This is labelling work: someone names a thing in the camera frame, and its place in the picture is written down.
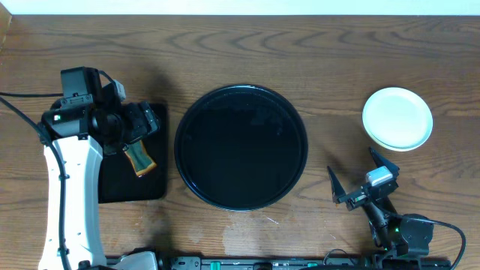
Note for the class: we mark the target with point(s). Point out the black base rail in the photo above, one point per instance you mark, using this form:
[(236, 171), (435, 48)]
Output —
[(336, 262)]

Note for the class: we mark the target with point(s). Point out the mint plate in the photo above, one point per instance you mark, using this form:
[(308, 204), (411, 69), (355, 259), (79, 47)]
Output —
[(395, 110)]

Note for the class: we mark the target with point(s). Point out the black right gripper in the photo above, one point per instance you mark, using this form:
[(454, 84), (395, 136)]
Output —
[(357, 198)]

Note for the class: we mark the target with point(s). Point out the orange green scrub sponge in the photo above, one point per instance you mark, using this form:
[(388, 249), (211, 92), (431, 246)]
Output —
[(139, 158)]

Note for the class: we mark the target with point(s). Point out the black round tray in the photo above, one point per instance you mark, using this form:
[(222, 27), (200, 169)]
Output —
[(241, 147)]

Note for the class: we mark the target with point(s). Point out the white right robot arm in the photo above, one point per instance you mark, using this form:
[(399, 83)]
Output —
[(406, 236)]

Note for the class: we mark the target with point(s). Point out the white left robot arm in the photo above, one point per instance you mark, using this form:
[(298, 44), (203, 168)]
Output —
[(100, 153)]

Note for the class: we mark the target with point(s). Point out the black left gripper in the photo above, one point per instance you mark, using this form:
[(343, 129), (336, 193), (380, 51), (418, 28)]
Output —
[(144, 124)]

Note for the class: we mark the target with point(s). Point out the yellow plate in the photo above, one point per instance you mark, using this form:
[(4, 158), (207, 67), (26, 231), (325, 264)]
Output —
[(400, 143)]

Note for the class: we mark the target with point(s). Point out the black rectangular tray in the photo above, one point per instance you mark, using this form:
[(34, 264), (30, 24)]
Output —
[(118, 181)]

